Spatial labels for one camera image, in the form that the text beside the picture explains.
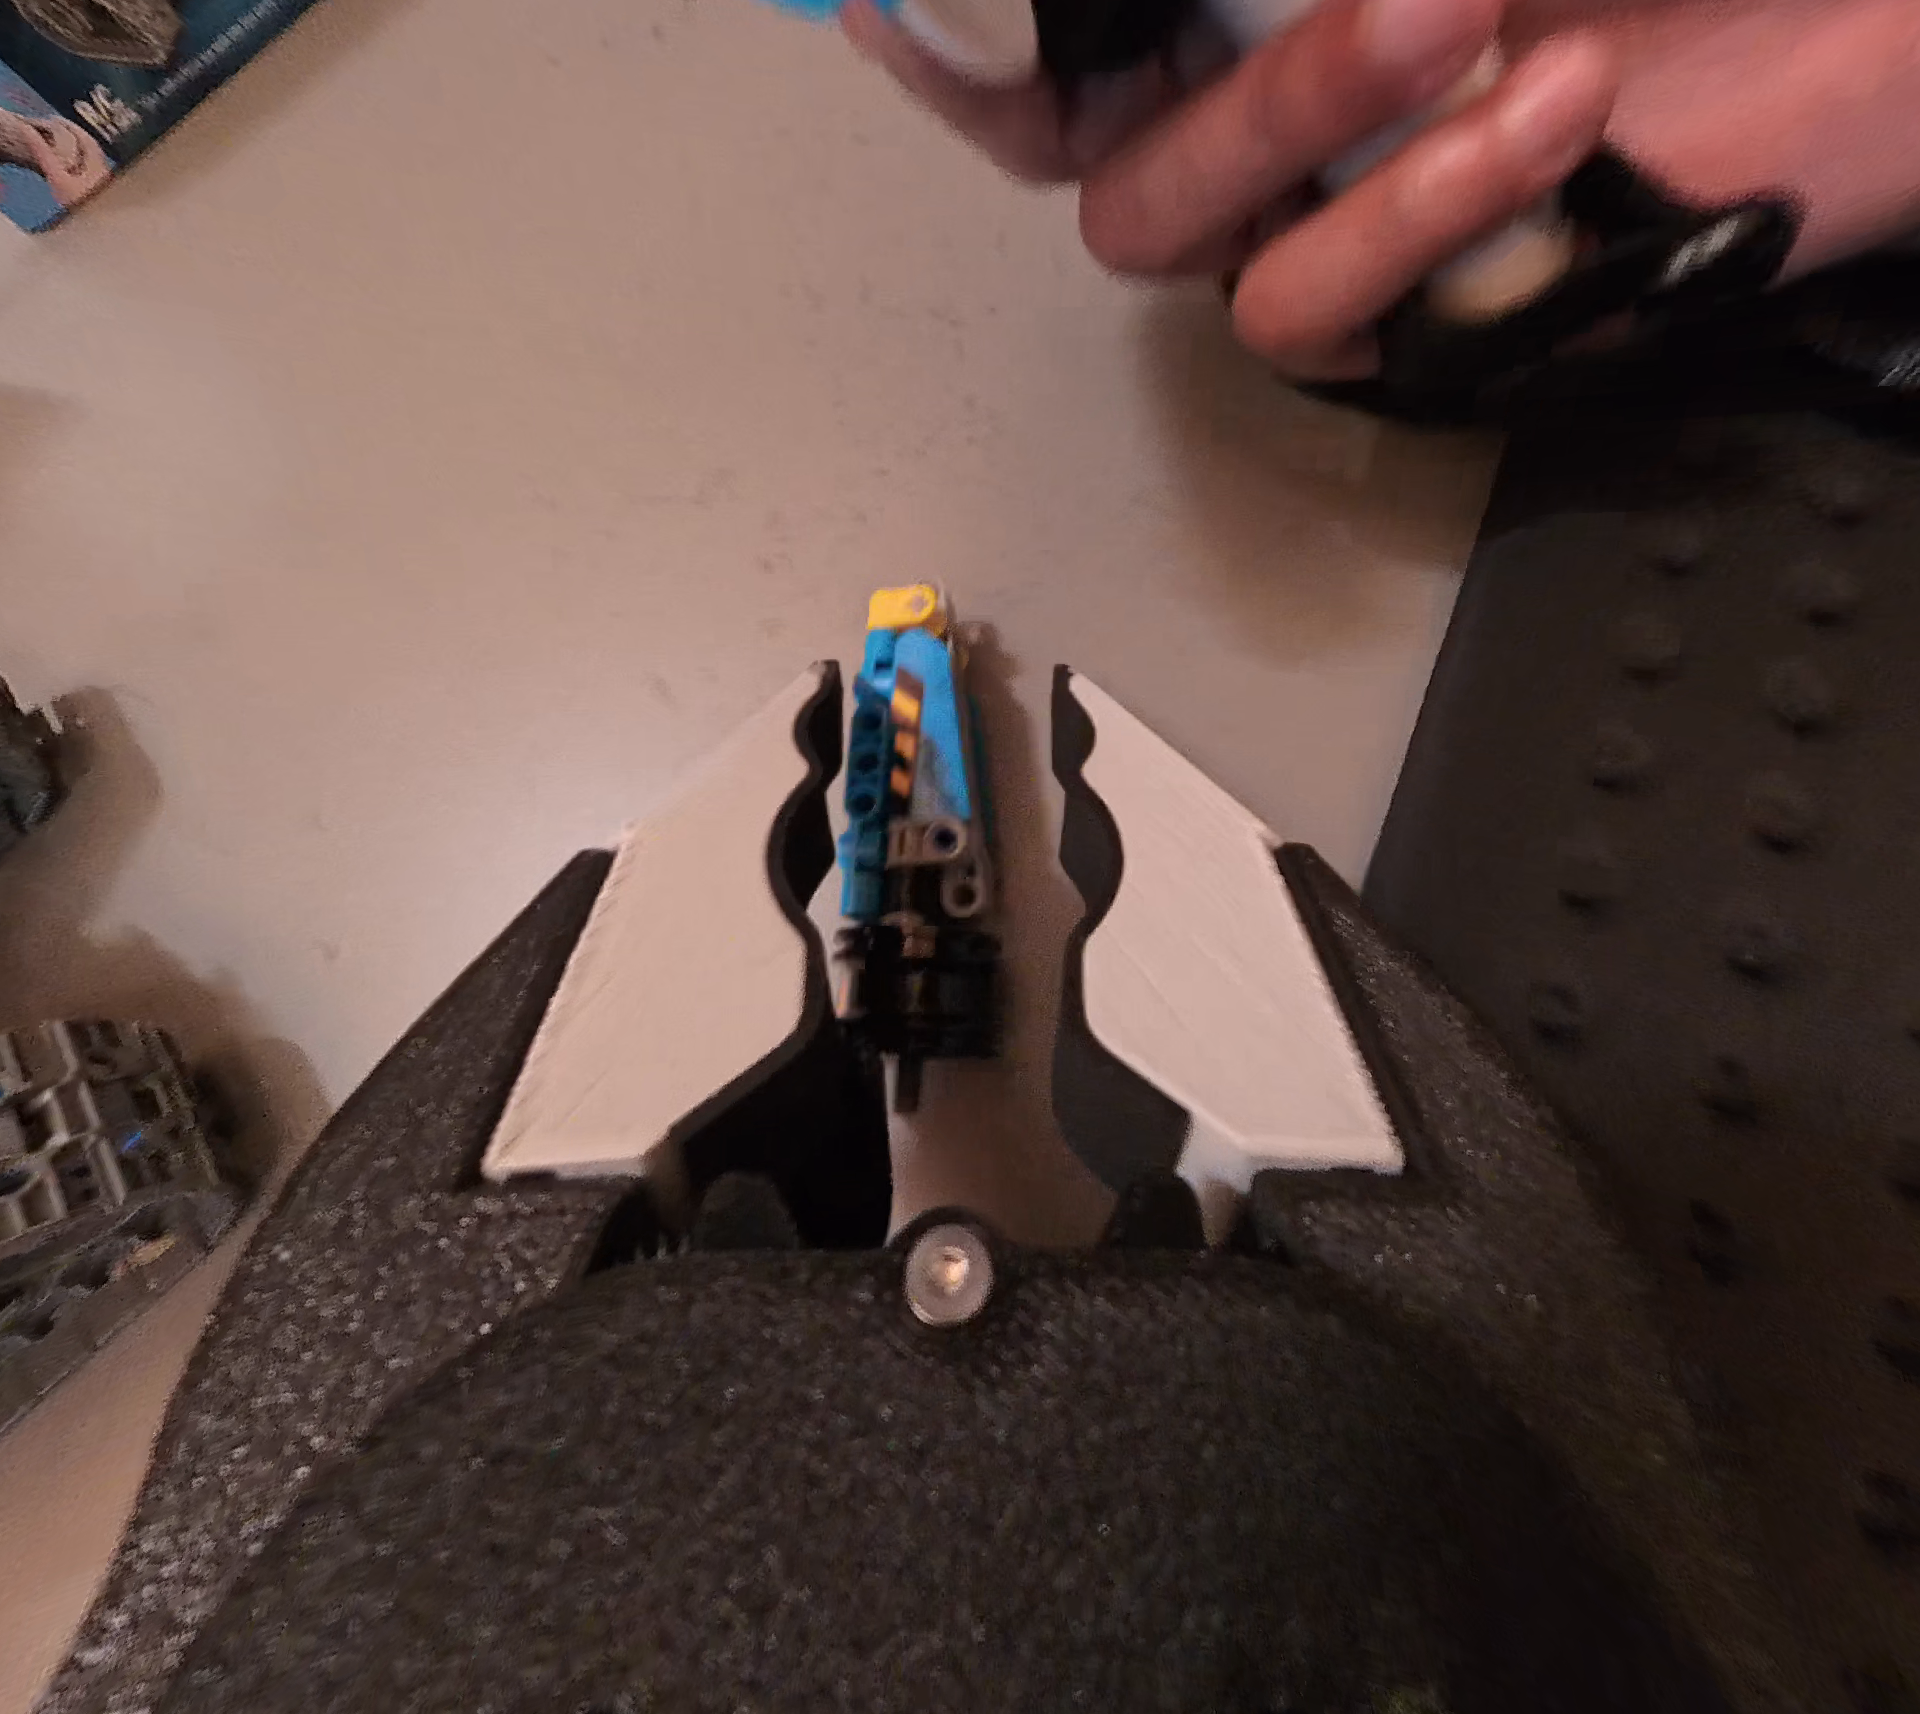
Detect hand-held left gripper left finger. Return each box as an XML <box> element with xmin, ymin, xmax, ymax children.
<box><xmin>480</xmin><ymin>659</ymin><xmax>851</xmax><ymax>1183</ymax></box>

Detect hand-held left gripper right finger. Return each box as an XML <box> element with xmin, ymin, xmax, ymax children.
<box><xmin>1047</xmin><ymin>664</ymin><xmax>1411</xmax><ymax>1214</ymax></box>

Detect blue grey brick assembly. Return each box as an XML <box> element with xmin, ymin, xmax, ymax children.
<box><xmin>833</xmin><ymin>580</ymin><xmax>1008</xmax><ymax>1116</ymax></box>

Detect white desk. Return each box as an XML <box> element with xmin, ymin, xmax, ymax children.
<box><xmin>0</xmin><ymin>0</ymin><xmax>1502</xmax><ymax>1714</ymax></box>

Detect blue tracked toy robot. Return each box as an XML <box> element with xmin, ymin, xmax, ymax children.
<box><xmin>0</xmin><ymin>669</ymin><xmax>250</xmax><ymax>1434</ymax></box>

